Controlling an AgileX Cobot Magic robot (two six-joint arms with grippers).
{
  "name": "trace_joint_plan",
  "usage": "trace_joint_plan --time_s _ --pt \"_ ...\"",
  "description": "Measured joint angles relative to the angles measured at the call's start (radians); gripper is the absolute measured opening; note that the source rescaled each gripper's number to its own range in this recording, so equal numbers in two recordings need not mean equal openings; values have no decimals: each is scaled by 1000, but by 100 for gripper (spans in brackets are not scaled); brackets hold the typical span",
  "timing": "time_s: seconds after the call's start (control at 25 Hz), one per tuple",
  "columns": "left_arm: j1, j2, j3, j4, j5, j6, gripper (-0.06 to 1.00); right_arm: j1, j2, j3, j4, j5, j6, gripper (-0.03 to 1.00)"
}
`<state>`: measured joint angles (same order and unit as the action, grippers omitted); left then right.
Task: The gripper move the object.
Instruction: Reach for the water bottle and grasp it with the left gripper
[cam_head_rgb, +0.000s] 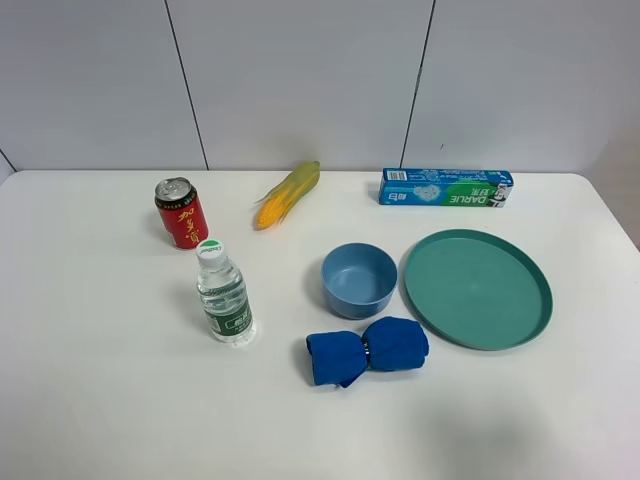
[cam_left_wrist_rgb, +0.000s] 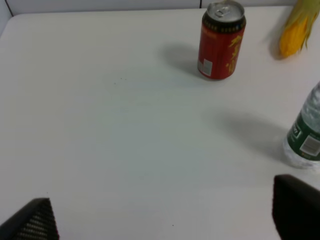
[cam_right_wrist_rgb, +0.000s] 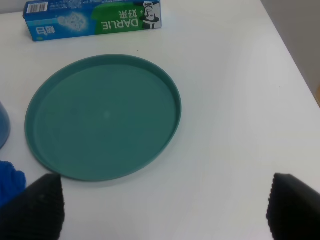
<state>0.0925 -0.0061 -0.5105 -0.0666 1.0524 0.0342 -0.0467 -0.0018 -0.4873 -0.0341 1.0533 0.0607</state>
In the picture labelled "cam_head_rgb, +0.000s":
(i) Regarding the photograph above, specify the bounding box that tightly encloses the yellow corn cob toy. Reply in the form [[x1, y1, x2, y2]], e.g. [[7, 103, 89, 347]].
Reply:
[[254, 161, 320, 230]]

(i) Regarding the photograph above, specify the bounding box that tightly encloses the clear water bottle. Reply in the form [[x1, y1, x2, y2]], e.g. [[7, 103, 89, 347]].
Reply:
[[196, 238, 256, 346]]

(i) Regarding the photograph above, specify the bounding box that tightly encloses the red soda can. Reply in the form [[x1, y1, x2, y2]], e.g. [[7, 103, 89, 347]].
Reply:
[[154, 177, 209, 250]]

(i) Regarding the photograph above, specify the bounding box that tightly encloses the blue rolled cloth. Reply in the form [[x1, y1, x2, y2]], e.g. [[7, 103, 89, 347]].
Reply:
[[306, 316, 430, 388]]

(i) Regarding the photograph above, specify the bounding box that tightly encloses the blue plastic bowl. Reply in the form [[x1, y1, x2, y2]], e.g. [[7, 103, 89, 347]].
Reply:
[[321, 243, 398, 320]]

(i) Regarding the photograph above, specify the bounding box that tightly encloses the teal round plate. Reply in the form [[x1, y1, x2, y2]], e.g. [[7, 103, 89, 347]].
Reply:
[[403, 229, 553, 351]]

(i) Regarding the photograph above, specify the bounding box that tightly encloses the blue toothpaste box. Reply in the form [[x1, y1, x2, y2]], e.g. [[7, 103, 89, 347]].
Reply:
[[378, 168, 514, 208]]

